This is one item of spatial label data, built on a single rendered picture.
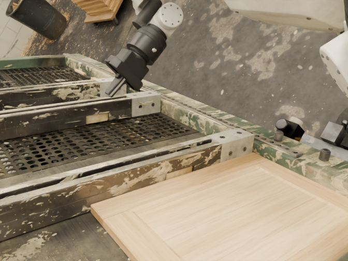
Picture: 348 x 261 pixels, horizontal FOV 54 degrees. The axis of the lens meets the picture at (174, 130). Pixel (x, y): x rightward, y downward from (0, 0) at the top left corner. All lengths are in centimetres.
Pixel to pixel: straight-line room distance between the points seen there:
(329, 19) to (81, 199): 55
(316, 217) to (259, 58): 174
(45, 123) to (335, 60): 91
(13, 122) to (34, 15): 398
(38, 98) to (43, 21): 373
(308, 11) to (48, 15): 460
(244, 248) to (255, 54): 192
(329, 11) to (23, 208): 61
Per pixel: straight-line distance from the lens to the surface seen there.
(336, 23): 67
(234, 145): 90
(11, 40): 603
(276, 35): 244
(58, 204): 68
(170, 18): 93
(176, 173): 80
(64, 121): 112
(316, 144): 109
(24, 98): 134
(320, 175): 87
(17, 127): 108
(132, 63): 91
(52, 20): 508
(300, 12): 62
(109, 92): 90
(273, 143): 96
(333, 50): 35
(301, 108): 205
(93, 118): 116
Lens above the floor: 170
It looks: 43 degrees down
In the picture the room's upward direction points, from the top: 57 degrees counter-clockwise
